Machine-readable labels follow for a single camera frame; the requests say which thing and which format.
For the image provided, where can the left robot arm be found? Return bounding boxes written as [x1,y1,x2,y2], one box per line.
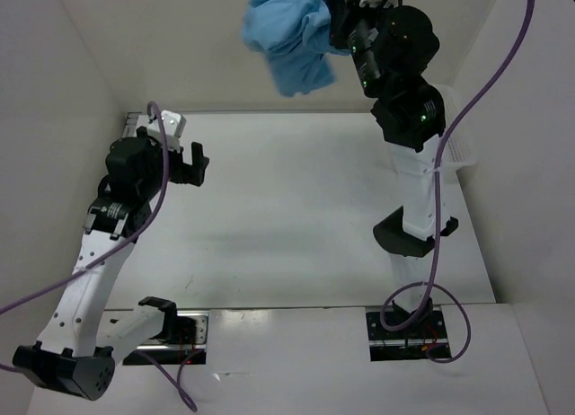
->
[13,128,209,401]

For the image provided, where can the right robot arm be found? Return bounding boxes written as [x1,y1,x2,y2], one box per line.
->
[327,0,459,337]

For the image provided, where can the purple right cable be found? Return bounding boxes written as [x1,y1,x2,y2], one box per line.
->
[379,0,536,365]

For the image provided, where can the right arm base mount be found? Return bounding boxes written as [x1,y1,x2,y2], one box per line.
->
[365,308,452,362]

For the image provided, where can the white plastic basket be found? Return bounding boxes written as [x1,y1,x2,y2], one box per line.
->
[435,84,479,171]

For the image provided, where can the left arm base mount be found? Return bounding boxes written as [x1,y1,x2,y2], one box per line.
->
[120,309,209,366]

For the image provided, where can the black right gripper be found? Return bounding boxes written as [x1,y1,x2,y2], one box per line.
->
[325,0,393,97]

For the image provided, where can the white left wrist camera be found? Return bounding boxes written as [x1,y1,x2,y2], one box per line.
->
[145,110,187,153]

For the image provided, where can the light blue shorts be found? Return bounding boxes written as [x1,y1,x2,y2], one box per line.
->
[242,0,349,98]

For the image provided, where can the aluminium table edge rail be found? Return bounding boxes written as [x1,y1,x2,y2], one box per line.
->
[121,112,142,138]

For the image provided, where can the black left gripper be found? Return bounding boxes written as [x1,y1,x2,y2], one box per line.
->
[137,126,209,199]

